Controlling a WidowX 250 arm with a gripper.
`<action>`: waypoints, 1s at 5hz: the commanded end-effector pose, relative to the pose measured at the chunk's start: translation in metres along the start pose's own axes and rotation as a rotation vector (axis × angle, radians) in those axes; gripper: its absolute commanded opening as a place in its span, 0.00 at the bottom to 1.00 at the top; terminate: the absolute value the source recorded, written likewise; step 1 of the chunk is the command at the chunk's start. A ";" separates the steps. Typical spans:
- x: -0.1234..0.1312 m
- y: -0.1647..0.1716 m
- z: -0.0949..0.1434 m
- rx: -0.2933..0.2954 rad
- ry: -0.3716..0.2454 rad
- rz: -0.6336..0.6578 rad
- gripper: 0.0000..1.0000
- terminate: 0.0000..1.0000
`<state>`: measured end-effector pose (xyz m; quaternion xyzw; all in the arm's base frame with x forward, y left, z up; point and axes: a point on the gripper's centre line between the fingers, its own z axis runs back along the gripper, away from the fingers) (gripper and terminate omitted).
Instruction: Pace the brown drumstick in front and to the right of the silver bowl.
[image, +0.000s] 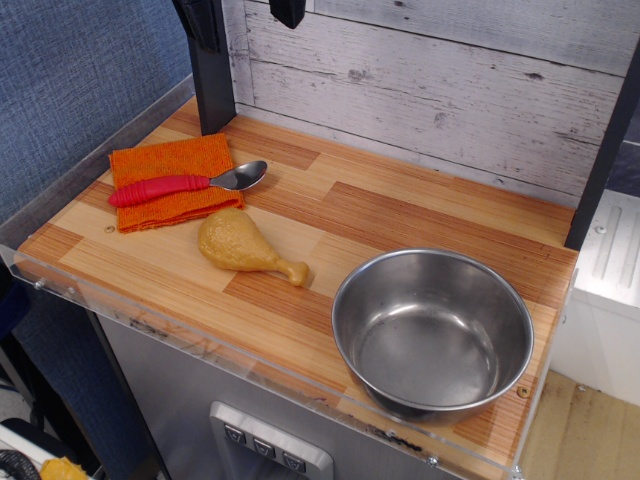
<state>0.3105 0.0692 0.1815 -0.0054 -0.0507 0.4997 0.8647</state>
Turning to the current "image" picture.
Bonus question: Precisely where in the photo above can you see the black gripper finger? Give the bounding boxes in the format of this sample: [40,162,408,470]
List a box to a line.
[269,0,306,28]
[172,0,221,53]

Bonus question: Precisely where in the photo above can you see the brown toy chicken drumstick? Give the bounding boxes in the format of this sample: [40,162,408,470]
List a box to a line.
[198,208,310,286]

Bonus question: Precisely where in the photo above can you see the silver metal bowl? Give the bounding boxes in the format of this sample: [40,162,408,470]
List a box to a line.
[331,248,534,425]

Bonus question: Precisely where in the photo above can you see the orange folded cloth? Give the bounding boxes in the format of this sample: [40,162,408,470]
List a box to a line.
[109,134,245,233]

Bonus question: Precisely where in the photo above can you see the silver toy fridge panel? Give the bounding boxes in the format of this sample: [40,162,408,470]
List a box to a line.
[99,317,449,479]

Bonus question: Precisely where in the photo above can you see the white ribbed box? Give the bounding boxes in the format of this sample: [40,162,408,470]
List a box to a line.
[550,190,639,405]

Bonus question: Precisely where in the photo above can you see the yellow object at corner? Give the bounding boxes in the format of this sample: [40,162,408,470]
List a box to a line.
[39,457,89,480]

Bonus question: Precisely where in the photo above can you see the black left vertical post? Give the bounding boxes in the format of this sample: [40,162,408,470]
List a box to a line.
[189,25,236,135]

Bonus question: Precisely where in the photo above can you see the black vertical post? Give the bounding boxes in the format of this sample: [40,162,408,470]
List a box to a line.
[189,25,236,135]
[564,0,640,251]

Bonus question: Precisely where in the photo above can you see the red handled metal spoon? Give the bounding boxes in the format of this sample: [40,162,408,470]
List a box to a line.
[108,160,268,208]

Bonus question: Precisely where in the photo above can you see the black right vertical post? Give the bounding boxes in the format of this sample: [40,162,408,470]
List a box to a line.
[564,0,640,251]

